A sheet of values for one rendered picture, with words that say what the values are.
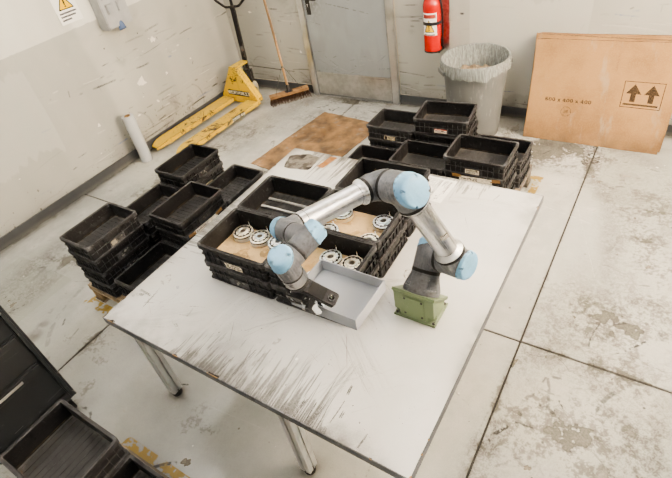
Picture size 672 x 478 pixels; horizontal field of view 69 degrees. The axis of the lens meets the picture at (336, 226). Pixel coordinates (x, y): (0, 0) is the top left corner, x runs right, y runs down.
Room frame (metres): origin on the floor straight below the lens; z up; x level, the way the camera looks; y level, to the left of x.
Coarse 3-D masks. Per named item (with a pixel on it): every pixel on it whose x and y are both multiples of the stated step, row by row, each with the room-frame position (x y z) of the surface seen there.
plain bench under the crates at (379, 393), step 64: (512, 192) 2.01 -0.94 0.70; (192, 256) 2.01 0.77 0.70; (512, 256) 1.56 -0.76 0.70; (128, 320) 1.64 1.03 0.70; (192, 320) 1.56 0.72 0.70; (256, 320) 1.48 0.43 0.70; (320, 320) 1.41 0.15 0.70; (384, 320) 1.34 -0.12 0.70; (448, 320) 1.28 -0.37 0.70; (256, 384) 1.16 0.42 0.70; (320, 384) 1.10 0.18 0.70; (384, 384) 1.05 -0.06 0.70; (448, 384) 1.00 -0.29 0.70; (384, 448) 0.81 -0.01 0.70
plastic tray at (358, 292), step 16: (320, 272) 1.34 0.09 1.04; (336, 272) 1.32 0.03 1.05; (352, 272) 1.27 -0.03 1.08; (336, 288) 1.24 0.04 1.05; (352, 288) 1.23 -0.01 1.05; (368, 288) 1.21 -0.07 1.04; (384, 288) 1.19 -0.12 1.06; (336, 304) 1.17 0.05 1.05; (352, 304) 1.15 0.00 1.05; (368, 304) 1.10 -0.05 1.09; (336, 320) 1.09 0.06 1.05; (352, 320) 1.05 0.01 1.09
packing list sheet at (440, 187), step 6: (432, 180) 2.26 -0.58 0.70; (438, 180) 2.25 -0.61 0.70; (444, 180) 2.24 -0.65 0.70; (450, 180) 2.22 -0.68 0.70; (432, 186) 2.20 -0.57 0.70; (438, 186) 2.19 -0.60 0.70; (444, 186) 2.18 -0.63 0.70; (450, 186) 2.17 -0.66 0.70; (432, 192) 2.15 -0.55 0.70; (438, 192) 2.14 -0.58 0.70; (444, 192) 2.13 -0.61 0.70; (432, 198) 2.10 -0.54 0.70; (438, 198) 2.09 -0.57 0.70
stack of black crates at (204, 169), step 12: (192, 144) 3.51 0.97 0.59; (180, 156) 3.41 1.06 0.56; (192, 156) 3.49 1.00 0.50; (204, 156) 3.45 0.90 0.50; (216, 156) 3.32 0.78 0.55; (156, 168) 3.24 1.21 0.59; (168, 168) 3.30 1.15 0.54; (180, 168) 3.36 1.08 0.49; (192, 168) 3.13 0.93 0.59; (204, 168) 3.21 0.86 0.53; (216, 168) 3.28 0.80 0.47; (168, 180) 3.16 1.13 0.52; (180, 180) 3.07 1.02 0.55; (192, 180) 3.11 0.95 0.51; (204, 180) 3.18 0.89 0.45
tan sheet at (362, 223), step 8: (360, 216) 1.90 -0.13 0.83; (368, 216) 1.89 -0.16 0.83; (376, 216) 1.88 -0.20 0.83; (336, 224) 1.88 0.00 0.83; (344, 224) 1.86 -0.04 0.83; (352, 224) 1.85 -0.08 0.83; (360, 224) 1.84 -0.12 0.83; (368, 224) 1.83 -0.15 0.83; (344, 232) 1.80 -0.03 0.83; (352, 232) 1.79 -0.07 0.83; (360, 232) 1.78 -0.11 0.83; (368, 232) 1.77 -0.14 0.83; (376, 232) 1.76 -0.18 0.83
